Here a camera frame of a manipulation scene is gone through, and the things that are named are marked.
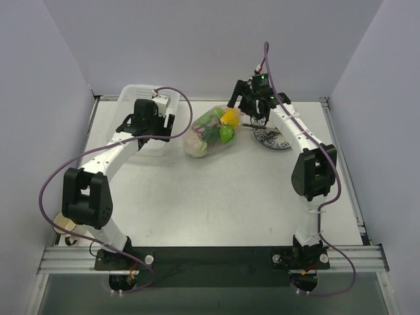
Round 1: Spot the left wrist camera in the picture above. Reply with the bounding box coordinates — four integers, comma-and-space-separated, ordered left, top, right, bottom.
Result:
152, 94, 171, 117

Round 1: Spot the aluminium frame rail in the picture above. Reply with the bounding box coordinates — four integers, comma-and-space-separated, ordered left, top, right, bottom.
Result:
38, 245, 389, 274

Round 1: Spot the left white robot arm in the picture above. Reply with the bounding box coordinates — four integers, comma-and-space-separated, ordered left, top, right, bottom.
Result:
62, 95, 175, 270

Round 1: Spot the masking tape roll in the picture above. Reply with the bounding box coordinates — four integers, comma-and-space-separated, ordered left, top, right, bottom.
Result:
53, 212, 87, 246

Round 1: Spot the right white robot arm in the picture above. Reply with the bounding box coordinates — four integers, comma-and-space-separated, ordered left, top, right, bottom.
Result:
228, 73, 337, 268

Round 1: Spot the white plastic basket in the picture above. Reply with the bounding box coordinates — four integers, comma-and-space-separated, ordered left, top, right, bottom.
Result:
106, 84, 179, 140

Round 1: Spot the clear zip top bag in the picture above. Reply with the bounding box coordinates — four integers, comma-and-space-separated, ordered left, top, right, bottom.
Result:
182, 106, 243, 158

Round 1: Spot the green fake fruit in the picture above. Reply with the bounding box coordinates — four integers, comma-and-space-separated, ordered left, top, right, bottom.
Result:
219, 125, 235, 144

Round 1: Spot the blue patterned plate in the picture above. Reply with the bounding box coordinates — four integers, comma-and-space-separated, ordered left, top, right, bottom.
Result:
253, 128, 291, 150

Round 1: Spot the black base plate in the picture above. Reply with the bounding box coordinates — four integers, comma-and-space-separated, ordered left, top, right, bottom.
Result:
94, 246, 330, 289

